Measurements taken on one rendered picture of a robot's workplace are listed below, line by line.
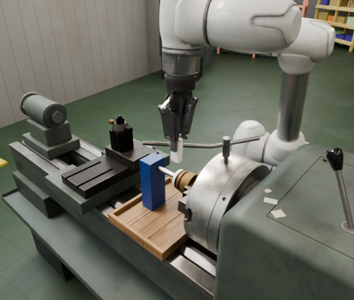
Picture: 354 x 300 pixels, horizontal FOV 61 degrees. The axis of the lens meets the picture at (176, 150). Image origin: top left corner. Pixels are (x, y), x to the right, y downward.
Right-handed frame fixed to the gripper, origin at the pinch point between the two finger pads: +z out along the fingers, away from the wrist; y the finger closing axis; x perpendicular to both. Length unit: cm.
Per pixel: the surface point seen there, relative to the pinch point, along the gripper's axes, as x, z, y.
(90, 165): -60, 33, -11
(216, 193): 10.4, 11.4, -5.5
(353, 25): -179, -6, -955
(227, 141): 7.9, -1.3, -12.4
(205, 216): 9.9, 17.7, -2.1
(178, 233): -7.8, 41.7, -12.8
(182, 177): -9.1, 18.7, -14.6
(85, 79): -397, 84, -226
